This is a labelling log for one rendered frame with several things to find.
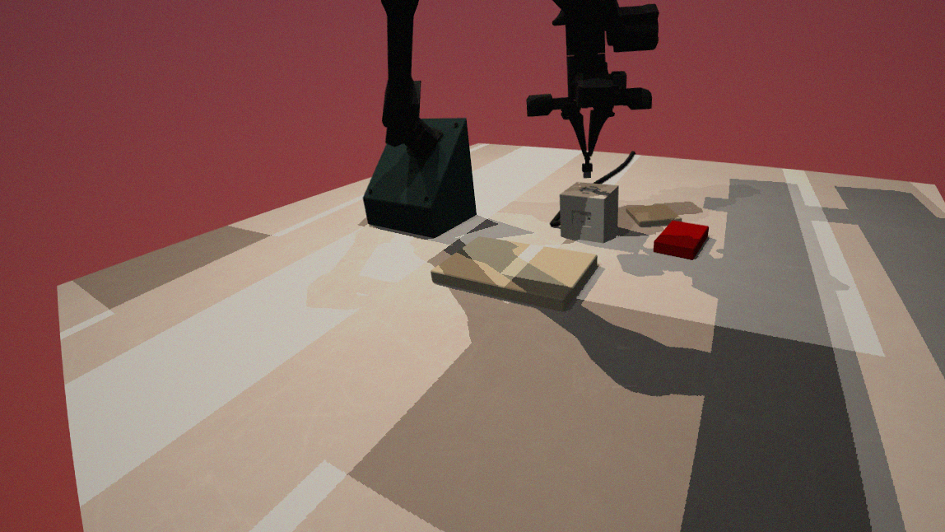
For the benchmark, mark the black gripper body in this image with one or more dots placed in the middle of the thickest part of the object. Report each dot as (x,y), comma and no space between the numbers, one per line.
(635,98)

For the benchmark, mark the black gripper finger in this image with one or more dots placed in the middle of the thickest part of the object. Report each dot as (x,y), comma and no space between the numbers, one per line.
(578,125)
(595,124)

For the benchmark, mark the beige flat square slab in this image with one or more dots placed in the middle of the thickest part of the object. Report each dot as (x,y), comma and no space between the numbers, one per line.
(534,274)

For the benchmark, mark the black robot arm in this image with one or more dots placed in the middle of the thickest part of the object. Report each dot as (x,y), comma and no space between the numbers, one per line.
(627,29)

